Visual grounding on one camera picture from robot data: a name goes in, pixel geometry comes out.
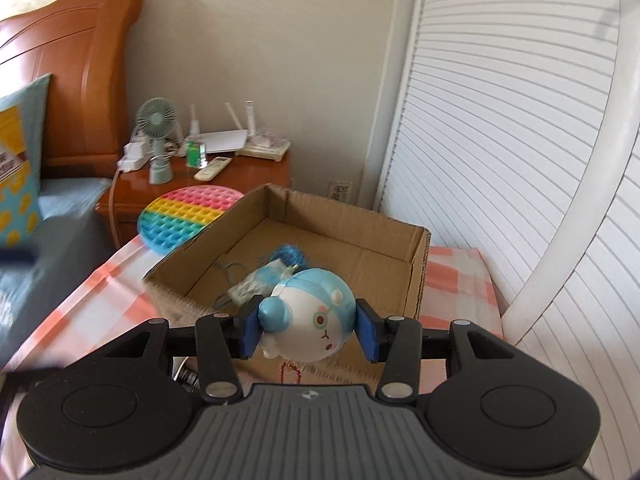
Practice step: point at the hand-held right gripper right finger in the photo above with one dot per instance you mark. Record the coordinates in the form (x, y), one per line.
(367, 332)

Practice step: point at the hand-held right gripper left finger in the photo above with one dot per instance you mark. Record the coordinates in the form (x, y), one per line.
(248, 327)

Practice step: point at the blue white squishy toy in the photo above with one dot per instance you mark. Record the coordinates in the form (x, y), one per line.
(310, 320)

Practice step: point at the cardboard box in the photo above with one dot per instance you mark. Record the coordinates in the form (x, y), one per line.
(350, 260)

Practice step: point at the blue face mask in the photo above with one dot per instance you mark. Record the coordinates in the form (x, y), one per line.
(250, 282)

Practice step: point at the rainbow round pop toy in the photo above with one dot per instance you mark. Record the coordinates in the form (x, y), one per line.
(175, 220)

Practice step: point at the orange checked tablecloth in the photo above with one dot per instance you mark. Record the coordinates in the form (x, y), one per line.
(100, 300)

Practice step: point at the wooden nightstand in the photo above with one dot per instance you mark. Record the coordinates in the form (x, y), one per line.
(250, 170)

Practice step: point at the white remote control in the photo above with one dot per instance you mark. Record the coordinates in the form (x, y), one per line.
(212, 169)

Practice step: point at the green clear plastic box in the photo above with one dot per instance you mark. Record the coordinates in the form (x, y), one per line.
(195, 155)

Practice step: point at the white router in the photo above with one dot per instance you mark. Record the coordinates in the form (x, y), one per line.
(225, 141)

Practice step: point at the white power strip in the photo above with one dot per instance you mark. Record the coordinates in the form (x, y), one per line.
(131, 164)

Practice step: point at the white charger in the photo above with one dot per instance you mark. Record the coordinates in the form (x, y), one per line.
(136, 150)

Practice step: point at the green desk fan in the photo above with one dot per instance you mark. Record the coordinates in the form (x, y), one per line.
(156, 117)

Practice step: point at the white louvered door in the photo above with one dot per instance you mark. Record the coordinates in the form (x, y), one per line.
(475, 110)

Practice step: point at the blue yellow pillow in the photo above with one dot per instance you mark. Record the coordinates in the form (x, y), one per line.
(20, 200)

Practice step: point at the wooden headboard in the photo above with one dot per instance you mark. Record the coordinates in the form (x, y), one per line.
(75, 60)

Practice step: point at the low wall socket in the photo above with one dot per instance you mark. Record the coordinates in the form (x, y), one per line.
(340, 191)

